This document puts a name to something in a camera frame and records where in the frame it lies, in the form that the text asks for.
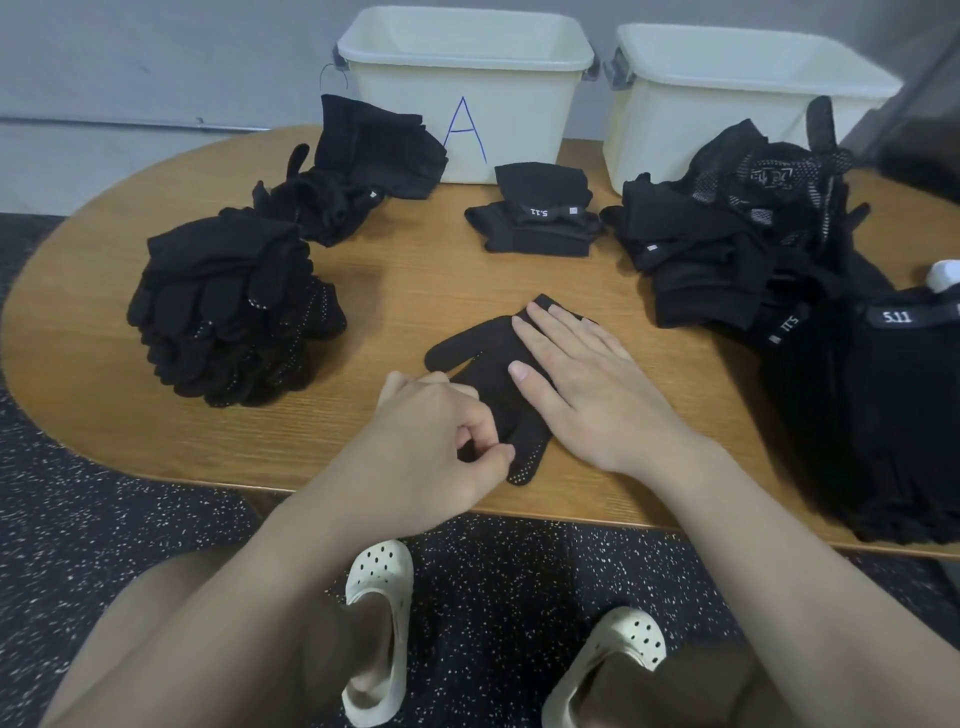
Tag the person's right hand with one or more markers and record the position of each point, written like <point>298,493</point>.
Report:
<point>600,398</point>

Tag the person's left hand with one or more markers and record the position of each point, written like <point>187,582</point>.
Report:
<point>420,465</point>

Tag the black dotted glove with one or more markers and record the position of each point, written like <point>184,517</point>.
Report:
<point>188,342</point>
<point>528,458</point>
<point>150,323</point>
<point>150,293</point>
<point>308,353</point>
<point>278,300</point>
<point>233,393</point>
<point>267,345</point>
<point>225,357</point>
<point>233,312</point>
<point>270,383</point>
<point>473,353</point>
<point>255,240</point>
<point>188,252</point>
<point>315,318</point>
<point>192,308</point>

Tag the black fingerless glove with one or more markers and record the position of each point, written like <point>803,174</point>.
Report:
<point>840,368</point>
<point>915,375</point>
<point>900,510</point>
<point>930,450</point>
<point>863,465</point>
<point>818,420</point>

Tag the pile of black gloves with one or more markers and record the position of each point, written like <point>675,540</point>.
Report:
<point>375,150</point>
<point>195,383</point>

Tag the white plastic bin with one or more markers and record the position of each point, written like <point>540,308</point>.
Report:
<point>660,135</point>
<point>390,120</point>

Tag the stack of black gloves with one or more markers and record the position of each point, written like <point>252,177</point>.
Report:
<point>165,360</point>

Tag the person's left forearm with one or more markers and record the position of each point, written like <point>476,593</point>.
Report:
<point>195,630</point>

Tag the person's right forearm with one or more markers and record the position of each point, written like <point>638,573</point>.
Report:
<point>825,600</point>

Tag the person's left white shoe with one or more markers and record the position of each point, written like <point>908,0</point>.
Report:
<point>383,578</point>

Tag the person's white shoe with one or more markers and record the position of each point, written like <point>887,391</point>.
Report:
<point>383,578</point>
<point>623,638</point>

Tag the person's left leg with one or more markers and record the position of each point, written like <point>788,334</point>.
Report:
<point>360,653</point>

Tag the person's right white shoe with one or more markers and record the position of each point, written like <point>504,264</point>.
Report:
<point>623,638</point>

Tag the white flat tray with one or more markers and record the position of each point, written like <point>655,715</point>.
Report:
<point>945,276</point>

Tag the metal rack frame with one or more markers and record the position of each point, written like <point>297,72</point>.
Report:
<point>923,150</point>

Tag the grey wall pipe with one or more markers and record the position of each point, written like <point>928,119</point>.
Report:
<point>150,123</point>

